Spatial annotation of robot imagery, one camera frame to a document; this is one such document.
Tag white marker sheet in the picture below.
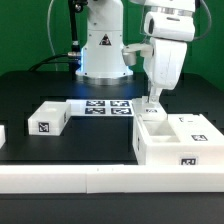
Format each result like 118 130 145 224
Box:
68 99 133 117

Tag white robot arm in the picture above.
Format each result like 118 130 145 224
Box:
77 0 196 103

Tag white cabinet body box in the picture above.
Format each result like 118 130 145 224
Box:
133 116 224 166

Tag white cabinet door panel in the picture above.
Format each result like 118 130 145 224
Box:
132 96 167 121

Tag black cables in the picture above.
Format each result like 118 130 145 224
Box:
27 50 82 73

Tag white cabinet top block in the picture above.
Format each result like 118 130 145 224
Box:
28 101 71 136

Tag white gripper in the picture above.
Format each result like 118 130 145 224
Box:
143 37 187 104

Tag white block at left edge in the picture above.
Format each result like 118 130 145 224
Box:
0 125 6 149

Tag white L-shaped fence wall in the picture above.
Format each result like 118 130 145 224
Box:
0 165 224 194

